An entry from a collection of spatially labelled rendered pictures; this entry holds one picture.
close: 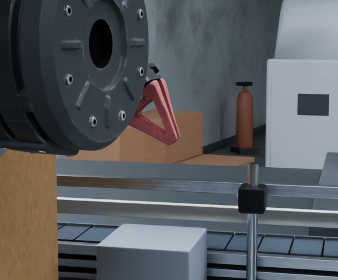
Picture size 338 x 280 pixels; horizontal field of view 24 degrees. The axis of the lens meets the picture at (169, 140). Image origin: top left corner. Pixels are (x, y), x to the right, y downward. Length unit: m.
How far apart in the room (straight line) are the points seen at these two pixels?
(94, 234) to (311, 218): 0.28
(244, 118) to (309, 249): 6.51
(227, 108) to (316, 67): 3.00
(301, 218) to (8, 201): 0.42
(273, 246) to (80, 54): 0.55
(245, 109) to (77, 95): 7.00
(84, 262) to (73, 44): 0.56
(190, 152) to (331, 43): 1.13
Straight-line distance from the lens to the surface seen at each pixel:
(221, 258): 0.97
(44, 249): 0.86
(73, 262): 1.02
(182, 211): 1.06
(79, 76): 0.50
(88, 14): 0.52
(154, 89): 0.98
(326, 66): 5.07
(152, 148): 4.36
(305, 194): 0.96
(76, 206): 1.10
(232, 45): 8.06
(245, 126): 7.50
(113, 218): 1.36
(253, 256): 0.92
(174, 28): 6.74
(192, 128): 4.81
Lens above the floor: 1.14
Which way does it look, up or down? 8 degrees down
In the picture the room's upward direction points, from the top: straight up
